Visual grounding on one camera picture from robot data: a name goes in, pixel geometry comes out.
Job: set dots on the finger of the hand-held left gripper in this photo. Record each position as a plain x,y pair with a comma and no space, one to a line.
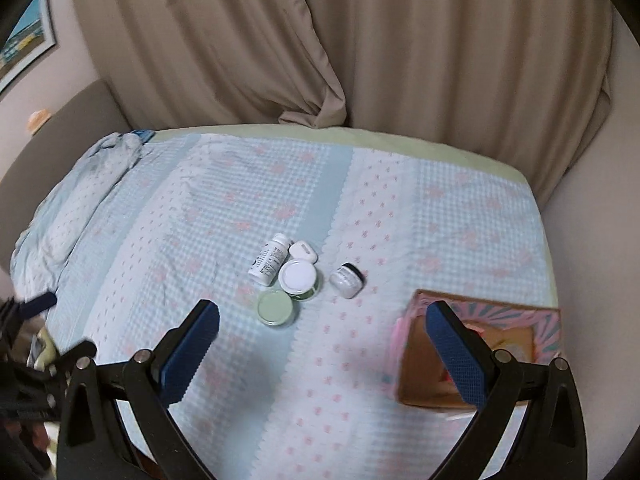
42,302
75,350

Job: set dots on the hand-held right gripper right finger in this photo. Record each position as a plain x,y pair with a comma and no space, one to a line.
456,355

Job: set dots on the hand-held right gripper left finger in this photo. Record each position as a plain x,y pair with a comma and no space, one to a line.
192,350

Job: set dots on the pink patterned cardboard box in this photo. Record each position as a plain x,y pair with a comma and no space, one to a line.
505,342

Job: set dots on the pale green round jar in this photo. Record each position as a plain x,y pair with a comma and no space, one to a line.
275,308

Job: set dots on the crumpled light blue quilt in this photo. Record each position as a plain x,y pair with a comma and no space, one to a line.
75,200

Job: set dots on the white pill bottle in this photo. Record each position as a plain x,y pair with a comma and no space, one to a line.
270,260

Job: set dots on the white-lidded green glass jar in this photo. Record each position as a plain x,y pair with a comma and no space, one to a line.
298,279

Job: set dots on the small black-lidded white jar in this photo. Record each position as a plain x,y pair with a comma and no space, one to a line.
346,280

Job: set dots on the small white oval case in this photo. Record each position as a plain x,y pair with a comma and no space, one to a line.
303,250

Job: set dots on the brown padded headboard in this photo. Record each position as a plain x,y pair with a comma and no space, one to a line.
60,125

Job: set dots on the blue pink checked blanket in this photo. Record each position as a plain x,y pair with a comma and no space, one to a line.
310,200

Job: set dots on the small blue cloth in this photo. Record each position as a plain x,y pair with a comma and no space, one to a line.
145,135

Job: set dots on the light green mattress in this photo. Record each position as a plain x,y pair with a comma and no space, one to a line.
450,151

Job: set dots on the beige curtain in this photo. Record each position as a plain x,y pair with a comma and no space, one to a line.
460,50
200,40

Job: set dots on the small orange wall fixture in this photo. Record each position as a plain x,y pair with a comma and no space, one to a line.
37,117

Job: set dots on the framed wall picture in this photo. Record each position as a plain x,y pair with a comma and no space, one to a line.
25,42

